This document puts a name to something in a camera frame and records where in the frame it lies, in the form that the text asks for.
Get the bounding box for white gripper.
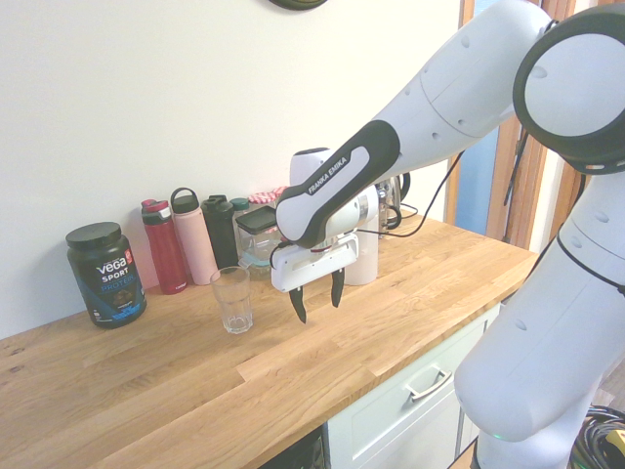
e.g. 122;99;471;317
271;233;360;325

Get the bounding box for white pitcher with blue lid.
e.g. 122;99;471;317
341;188;381;287

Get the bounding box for pink water bottle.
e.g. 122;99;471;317
169;187;220;286

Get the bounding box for red water bottle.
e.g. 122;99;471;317
140;197;189;296

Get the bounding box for clear drinking glass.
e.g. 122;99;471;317
209;266;253;336

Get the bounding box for glass container with black lid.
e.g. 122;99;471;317
234;204;282;260

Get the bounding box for glass french press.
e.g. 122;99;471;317
374;184;403;240

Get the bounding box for jar with red checked lid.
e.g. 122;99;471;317
247;185;290;209

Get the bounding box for black shaker bottle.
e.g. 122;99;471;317
200;193;240;270

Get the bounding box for bottle with green lid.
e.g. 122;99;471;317
229;196;252;231

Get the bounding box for steel electric kettle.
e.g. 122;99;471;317
378;172;413;232

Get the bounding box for pale green drawer cabinet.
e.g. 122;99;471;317
325;301;505;469

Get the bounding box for dark appliance under counter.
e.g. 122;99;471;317
275;423;327;469

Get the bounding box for black Vega protein tub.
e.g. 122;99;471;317
65;222;148;329

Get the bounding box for yellow plastic box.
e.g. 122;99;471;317
603;428;625;461

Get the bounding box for silver drawer handle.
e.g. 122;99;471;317
403;367;453;404

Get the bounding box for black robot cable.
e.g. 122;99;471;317
378;149;466;240

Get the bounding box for black round wall object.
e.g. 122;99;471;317
267;0;330;12

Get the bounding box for coiled black cables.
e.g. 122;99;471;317
569;404;625;469

